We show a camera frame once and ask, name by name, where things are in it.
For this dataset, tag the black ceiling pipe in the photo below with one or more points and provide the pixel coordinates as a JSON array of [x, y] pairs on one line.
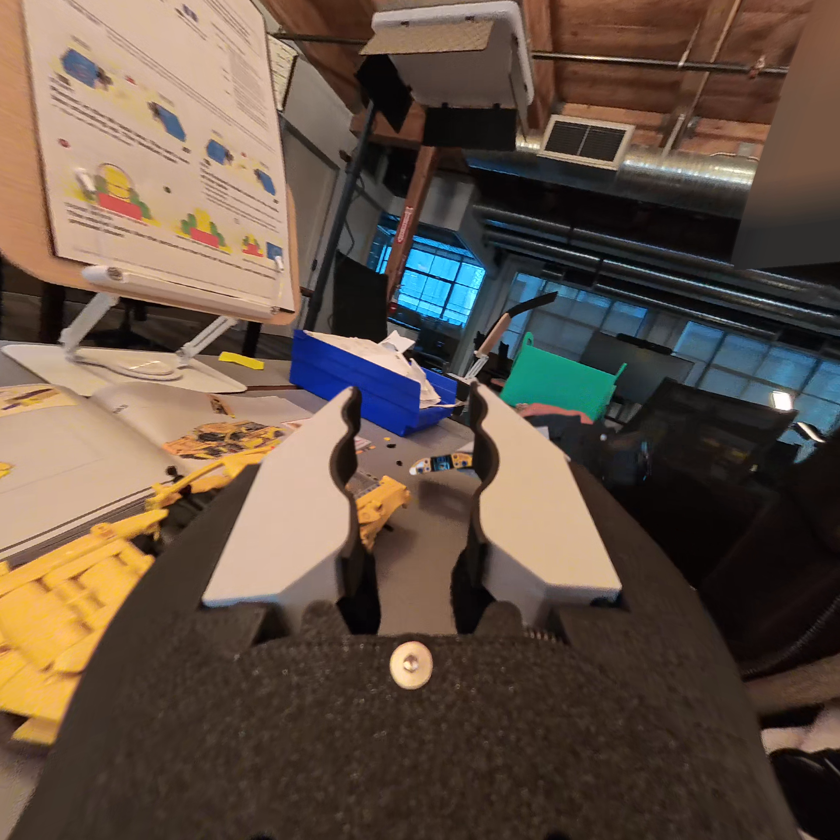
[[656, 62]]

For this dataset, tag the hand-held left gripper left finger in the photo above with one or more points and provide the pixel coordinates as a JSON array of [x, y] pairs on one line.
[[289, 525]]

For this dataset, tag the open instruction booklet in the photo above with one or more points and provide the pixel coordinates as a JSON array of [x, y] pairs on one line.
[[65, 459]]

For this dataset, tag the yellow paper slip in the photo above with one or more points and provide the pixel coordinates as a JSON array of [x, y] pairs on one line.
[[239, 361]]

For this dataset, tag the yellow toy brick car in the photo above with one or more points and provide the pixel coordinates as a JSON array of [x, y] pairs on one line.
[[65, 590]]

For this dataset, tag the blue plastic bin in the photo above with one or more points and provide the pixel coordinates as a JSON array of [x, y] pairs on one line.
[[361, 380]]

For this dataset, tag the white vent grille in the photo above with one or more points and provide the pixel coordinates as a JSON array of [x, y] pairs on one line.
[[585, 141]]

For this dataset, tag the printed instruction sheet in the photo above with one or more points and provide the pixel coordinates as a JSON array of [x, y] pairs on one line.
[[164, 131]]

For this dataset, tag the grey desk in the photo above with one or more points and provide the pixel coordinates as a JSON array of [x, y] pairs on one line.
[[426, 544]]

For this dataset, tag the wooden post with red label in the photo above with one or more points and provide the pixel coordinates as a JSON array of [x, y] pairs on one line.
[[413, 216]]

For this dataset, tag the white paper sheets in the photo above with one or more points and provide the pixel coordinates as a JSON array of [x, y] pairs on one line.
[[387, 358]]

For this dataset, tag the green board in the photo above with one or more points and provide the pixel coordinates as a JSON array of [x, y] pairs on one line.
[[558, 387]]

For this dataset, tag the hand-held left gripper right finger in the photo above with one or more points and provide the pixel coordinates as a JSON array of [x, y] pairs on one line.
[[544, 525]]

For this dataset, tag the person's white shirt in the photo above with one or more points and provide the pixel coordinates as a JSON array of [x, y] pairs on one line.
[[800, 709]]

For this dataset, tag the silver ventilation duct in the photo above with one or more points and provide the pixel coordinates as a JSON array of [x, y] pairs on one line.
[[689, 177]]

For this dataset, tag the studio light panel on stand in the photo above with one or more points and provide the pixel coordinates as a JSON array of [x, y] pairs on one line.
[[459, 65]]

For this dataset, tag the black upright panel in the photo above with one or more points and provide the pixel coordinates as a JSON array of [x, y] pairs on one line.
[[358, 295]]

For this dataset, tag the black monitor screen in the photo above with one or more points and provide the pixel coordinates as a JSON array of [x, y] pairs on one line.
[[636, 367]]

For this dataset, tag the white document stand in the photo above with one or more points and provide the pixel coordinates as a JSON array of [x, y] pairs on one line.
[[19, 197]]

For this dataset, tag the large paned window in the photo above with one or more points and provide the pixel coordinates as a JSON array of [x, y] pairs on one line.
[[433, 282]]

